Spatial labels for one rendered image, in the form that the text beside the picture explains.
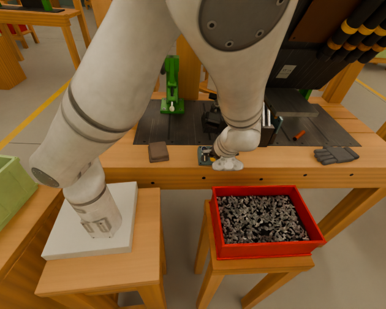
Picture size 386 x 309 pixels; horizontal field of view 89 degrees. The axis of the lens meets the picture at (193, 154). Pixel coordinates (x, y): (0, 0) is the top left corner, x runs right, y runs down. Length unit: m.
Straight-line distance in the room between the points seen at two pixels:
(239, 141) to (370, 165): 0.83
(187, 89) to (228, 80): 1.06
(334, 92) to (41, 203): 1.69
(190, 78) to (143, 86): 1.00
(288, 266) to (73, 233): 0.68
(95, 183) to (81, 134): 0.24
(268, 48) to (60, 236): 0.70
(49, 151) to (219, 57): 0.30
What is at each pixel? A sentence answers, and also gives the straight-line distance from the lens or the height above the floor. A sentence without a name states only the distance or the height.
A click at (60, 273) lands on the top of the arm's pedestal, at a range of 0.73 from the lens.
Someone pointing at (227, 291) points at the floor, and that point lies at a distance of 1.54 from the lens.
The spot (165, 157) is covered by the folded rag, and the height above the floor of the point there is 0.92.
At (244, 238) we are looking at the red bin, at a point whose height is 0.88.
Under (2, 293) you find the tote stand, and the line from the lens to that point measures 0.95.
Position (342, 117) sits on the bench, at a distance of 1.52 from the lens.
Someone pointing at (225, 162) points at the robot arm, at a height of 1.08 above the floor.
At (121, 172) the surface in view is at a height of 0.87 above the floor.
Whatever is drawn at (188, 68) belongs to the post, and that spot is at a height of 1.07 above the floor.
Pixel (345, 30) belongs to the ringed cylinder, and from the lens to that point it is 0.77.
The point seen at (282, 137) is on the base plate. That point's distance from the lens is 1.07.
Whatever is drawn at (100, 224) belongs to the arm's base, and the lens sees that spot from 0.60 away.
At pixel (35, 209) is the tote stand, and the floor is 0.79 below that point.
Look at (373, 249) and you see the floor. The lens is 2.17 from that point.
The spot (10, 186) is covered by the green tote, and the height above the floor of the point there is 0.89.
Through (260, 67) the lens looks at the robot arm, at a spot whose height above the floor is 1.42.
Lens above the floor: 1.48
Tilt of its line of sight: 43 degrees down
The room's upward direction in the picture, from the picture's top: 5 degrees clockwise
